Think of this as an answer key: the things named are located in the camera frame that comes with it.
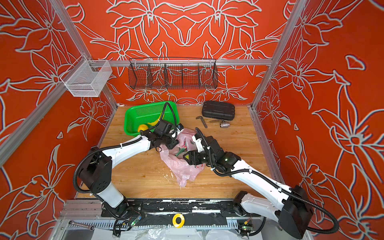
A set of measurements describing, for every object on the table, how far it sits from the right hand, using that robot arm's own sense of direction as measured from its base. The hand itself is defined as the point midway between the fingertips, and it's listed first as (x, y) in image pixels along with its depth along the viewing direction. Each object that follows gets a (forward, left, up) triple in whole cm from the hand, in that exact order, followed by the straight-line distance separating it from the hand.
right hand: (185, 155), depth 74 cm
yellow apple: (+26, +30, -10) cm, 41 cm away
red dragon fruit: (+10, +2, -11) cm, 15 cm away
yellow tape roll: (-28, +3, -16) cm, 32 cm away
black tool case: (+40, -23, -10) cm, 47 cm away
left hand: (+16, +6, -6) cm, 18 cm away
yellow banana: (+33, +23, -14) cm, 43 cm away
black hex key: (+36, -12, -17) cm, 41 cm away
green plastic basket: (+40, +38, -13) cm, 57 cm away
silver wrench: (-28, +45, -16) cm, 55 cm away
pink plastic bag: (-7, +1, -1) cm, 8 cm away
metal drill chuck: (+30, -27, -14) cm, 43 cm away
